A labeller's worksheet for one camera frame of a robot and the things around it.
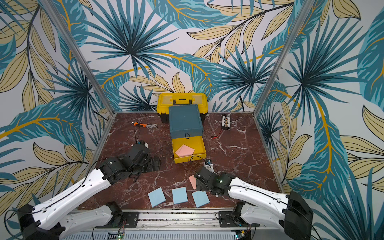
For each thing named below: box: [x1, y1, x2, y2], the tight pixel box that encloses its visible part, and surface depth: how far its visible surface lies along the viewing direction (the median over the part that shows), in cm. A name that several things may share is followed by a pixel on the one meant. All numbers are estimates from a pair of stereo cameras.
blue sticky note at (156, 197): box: [147, 187, 166, 208], surface depth 82 cm
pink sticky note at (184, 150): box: [175, 144, 195, 157], surface depth 90 cm
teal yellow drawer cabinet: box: [169, 104, 207, 164], surface depth 89 cm
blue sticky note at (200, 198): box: [191, 190, 211, 208], surface depth 82 cm
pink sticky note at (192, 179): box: [188, 174, 197, 190], surface depth 87 cm
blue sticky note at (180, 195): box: [172, 186, 188, 205], surface depth 82 cm
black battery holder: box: [221, 114, 231, 131], surface depth 115 cm
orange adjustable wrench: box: [131, 121, 158, 129], surface depth 112 cm
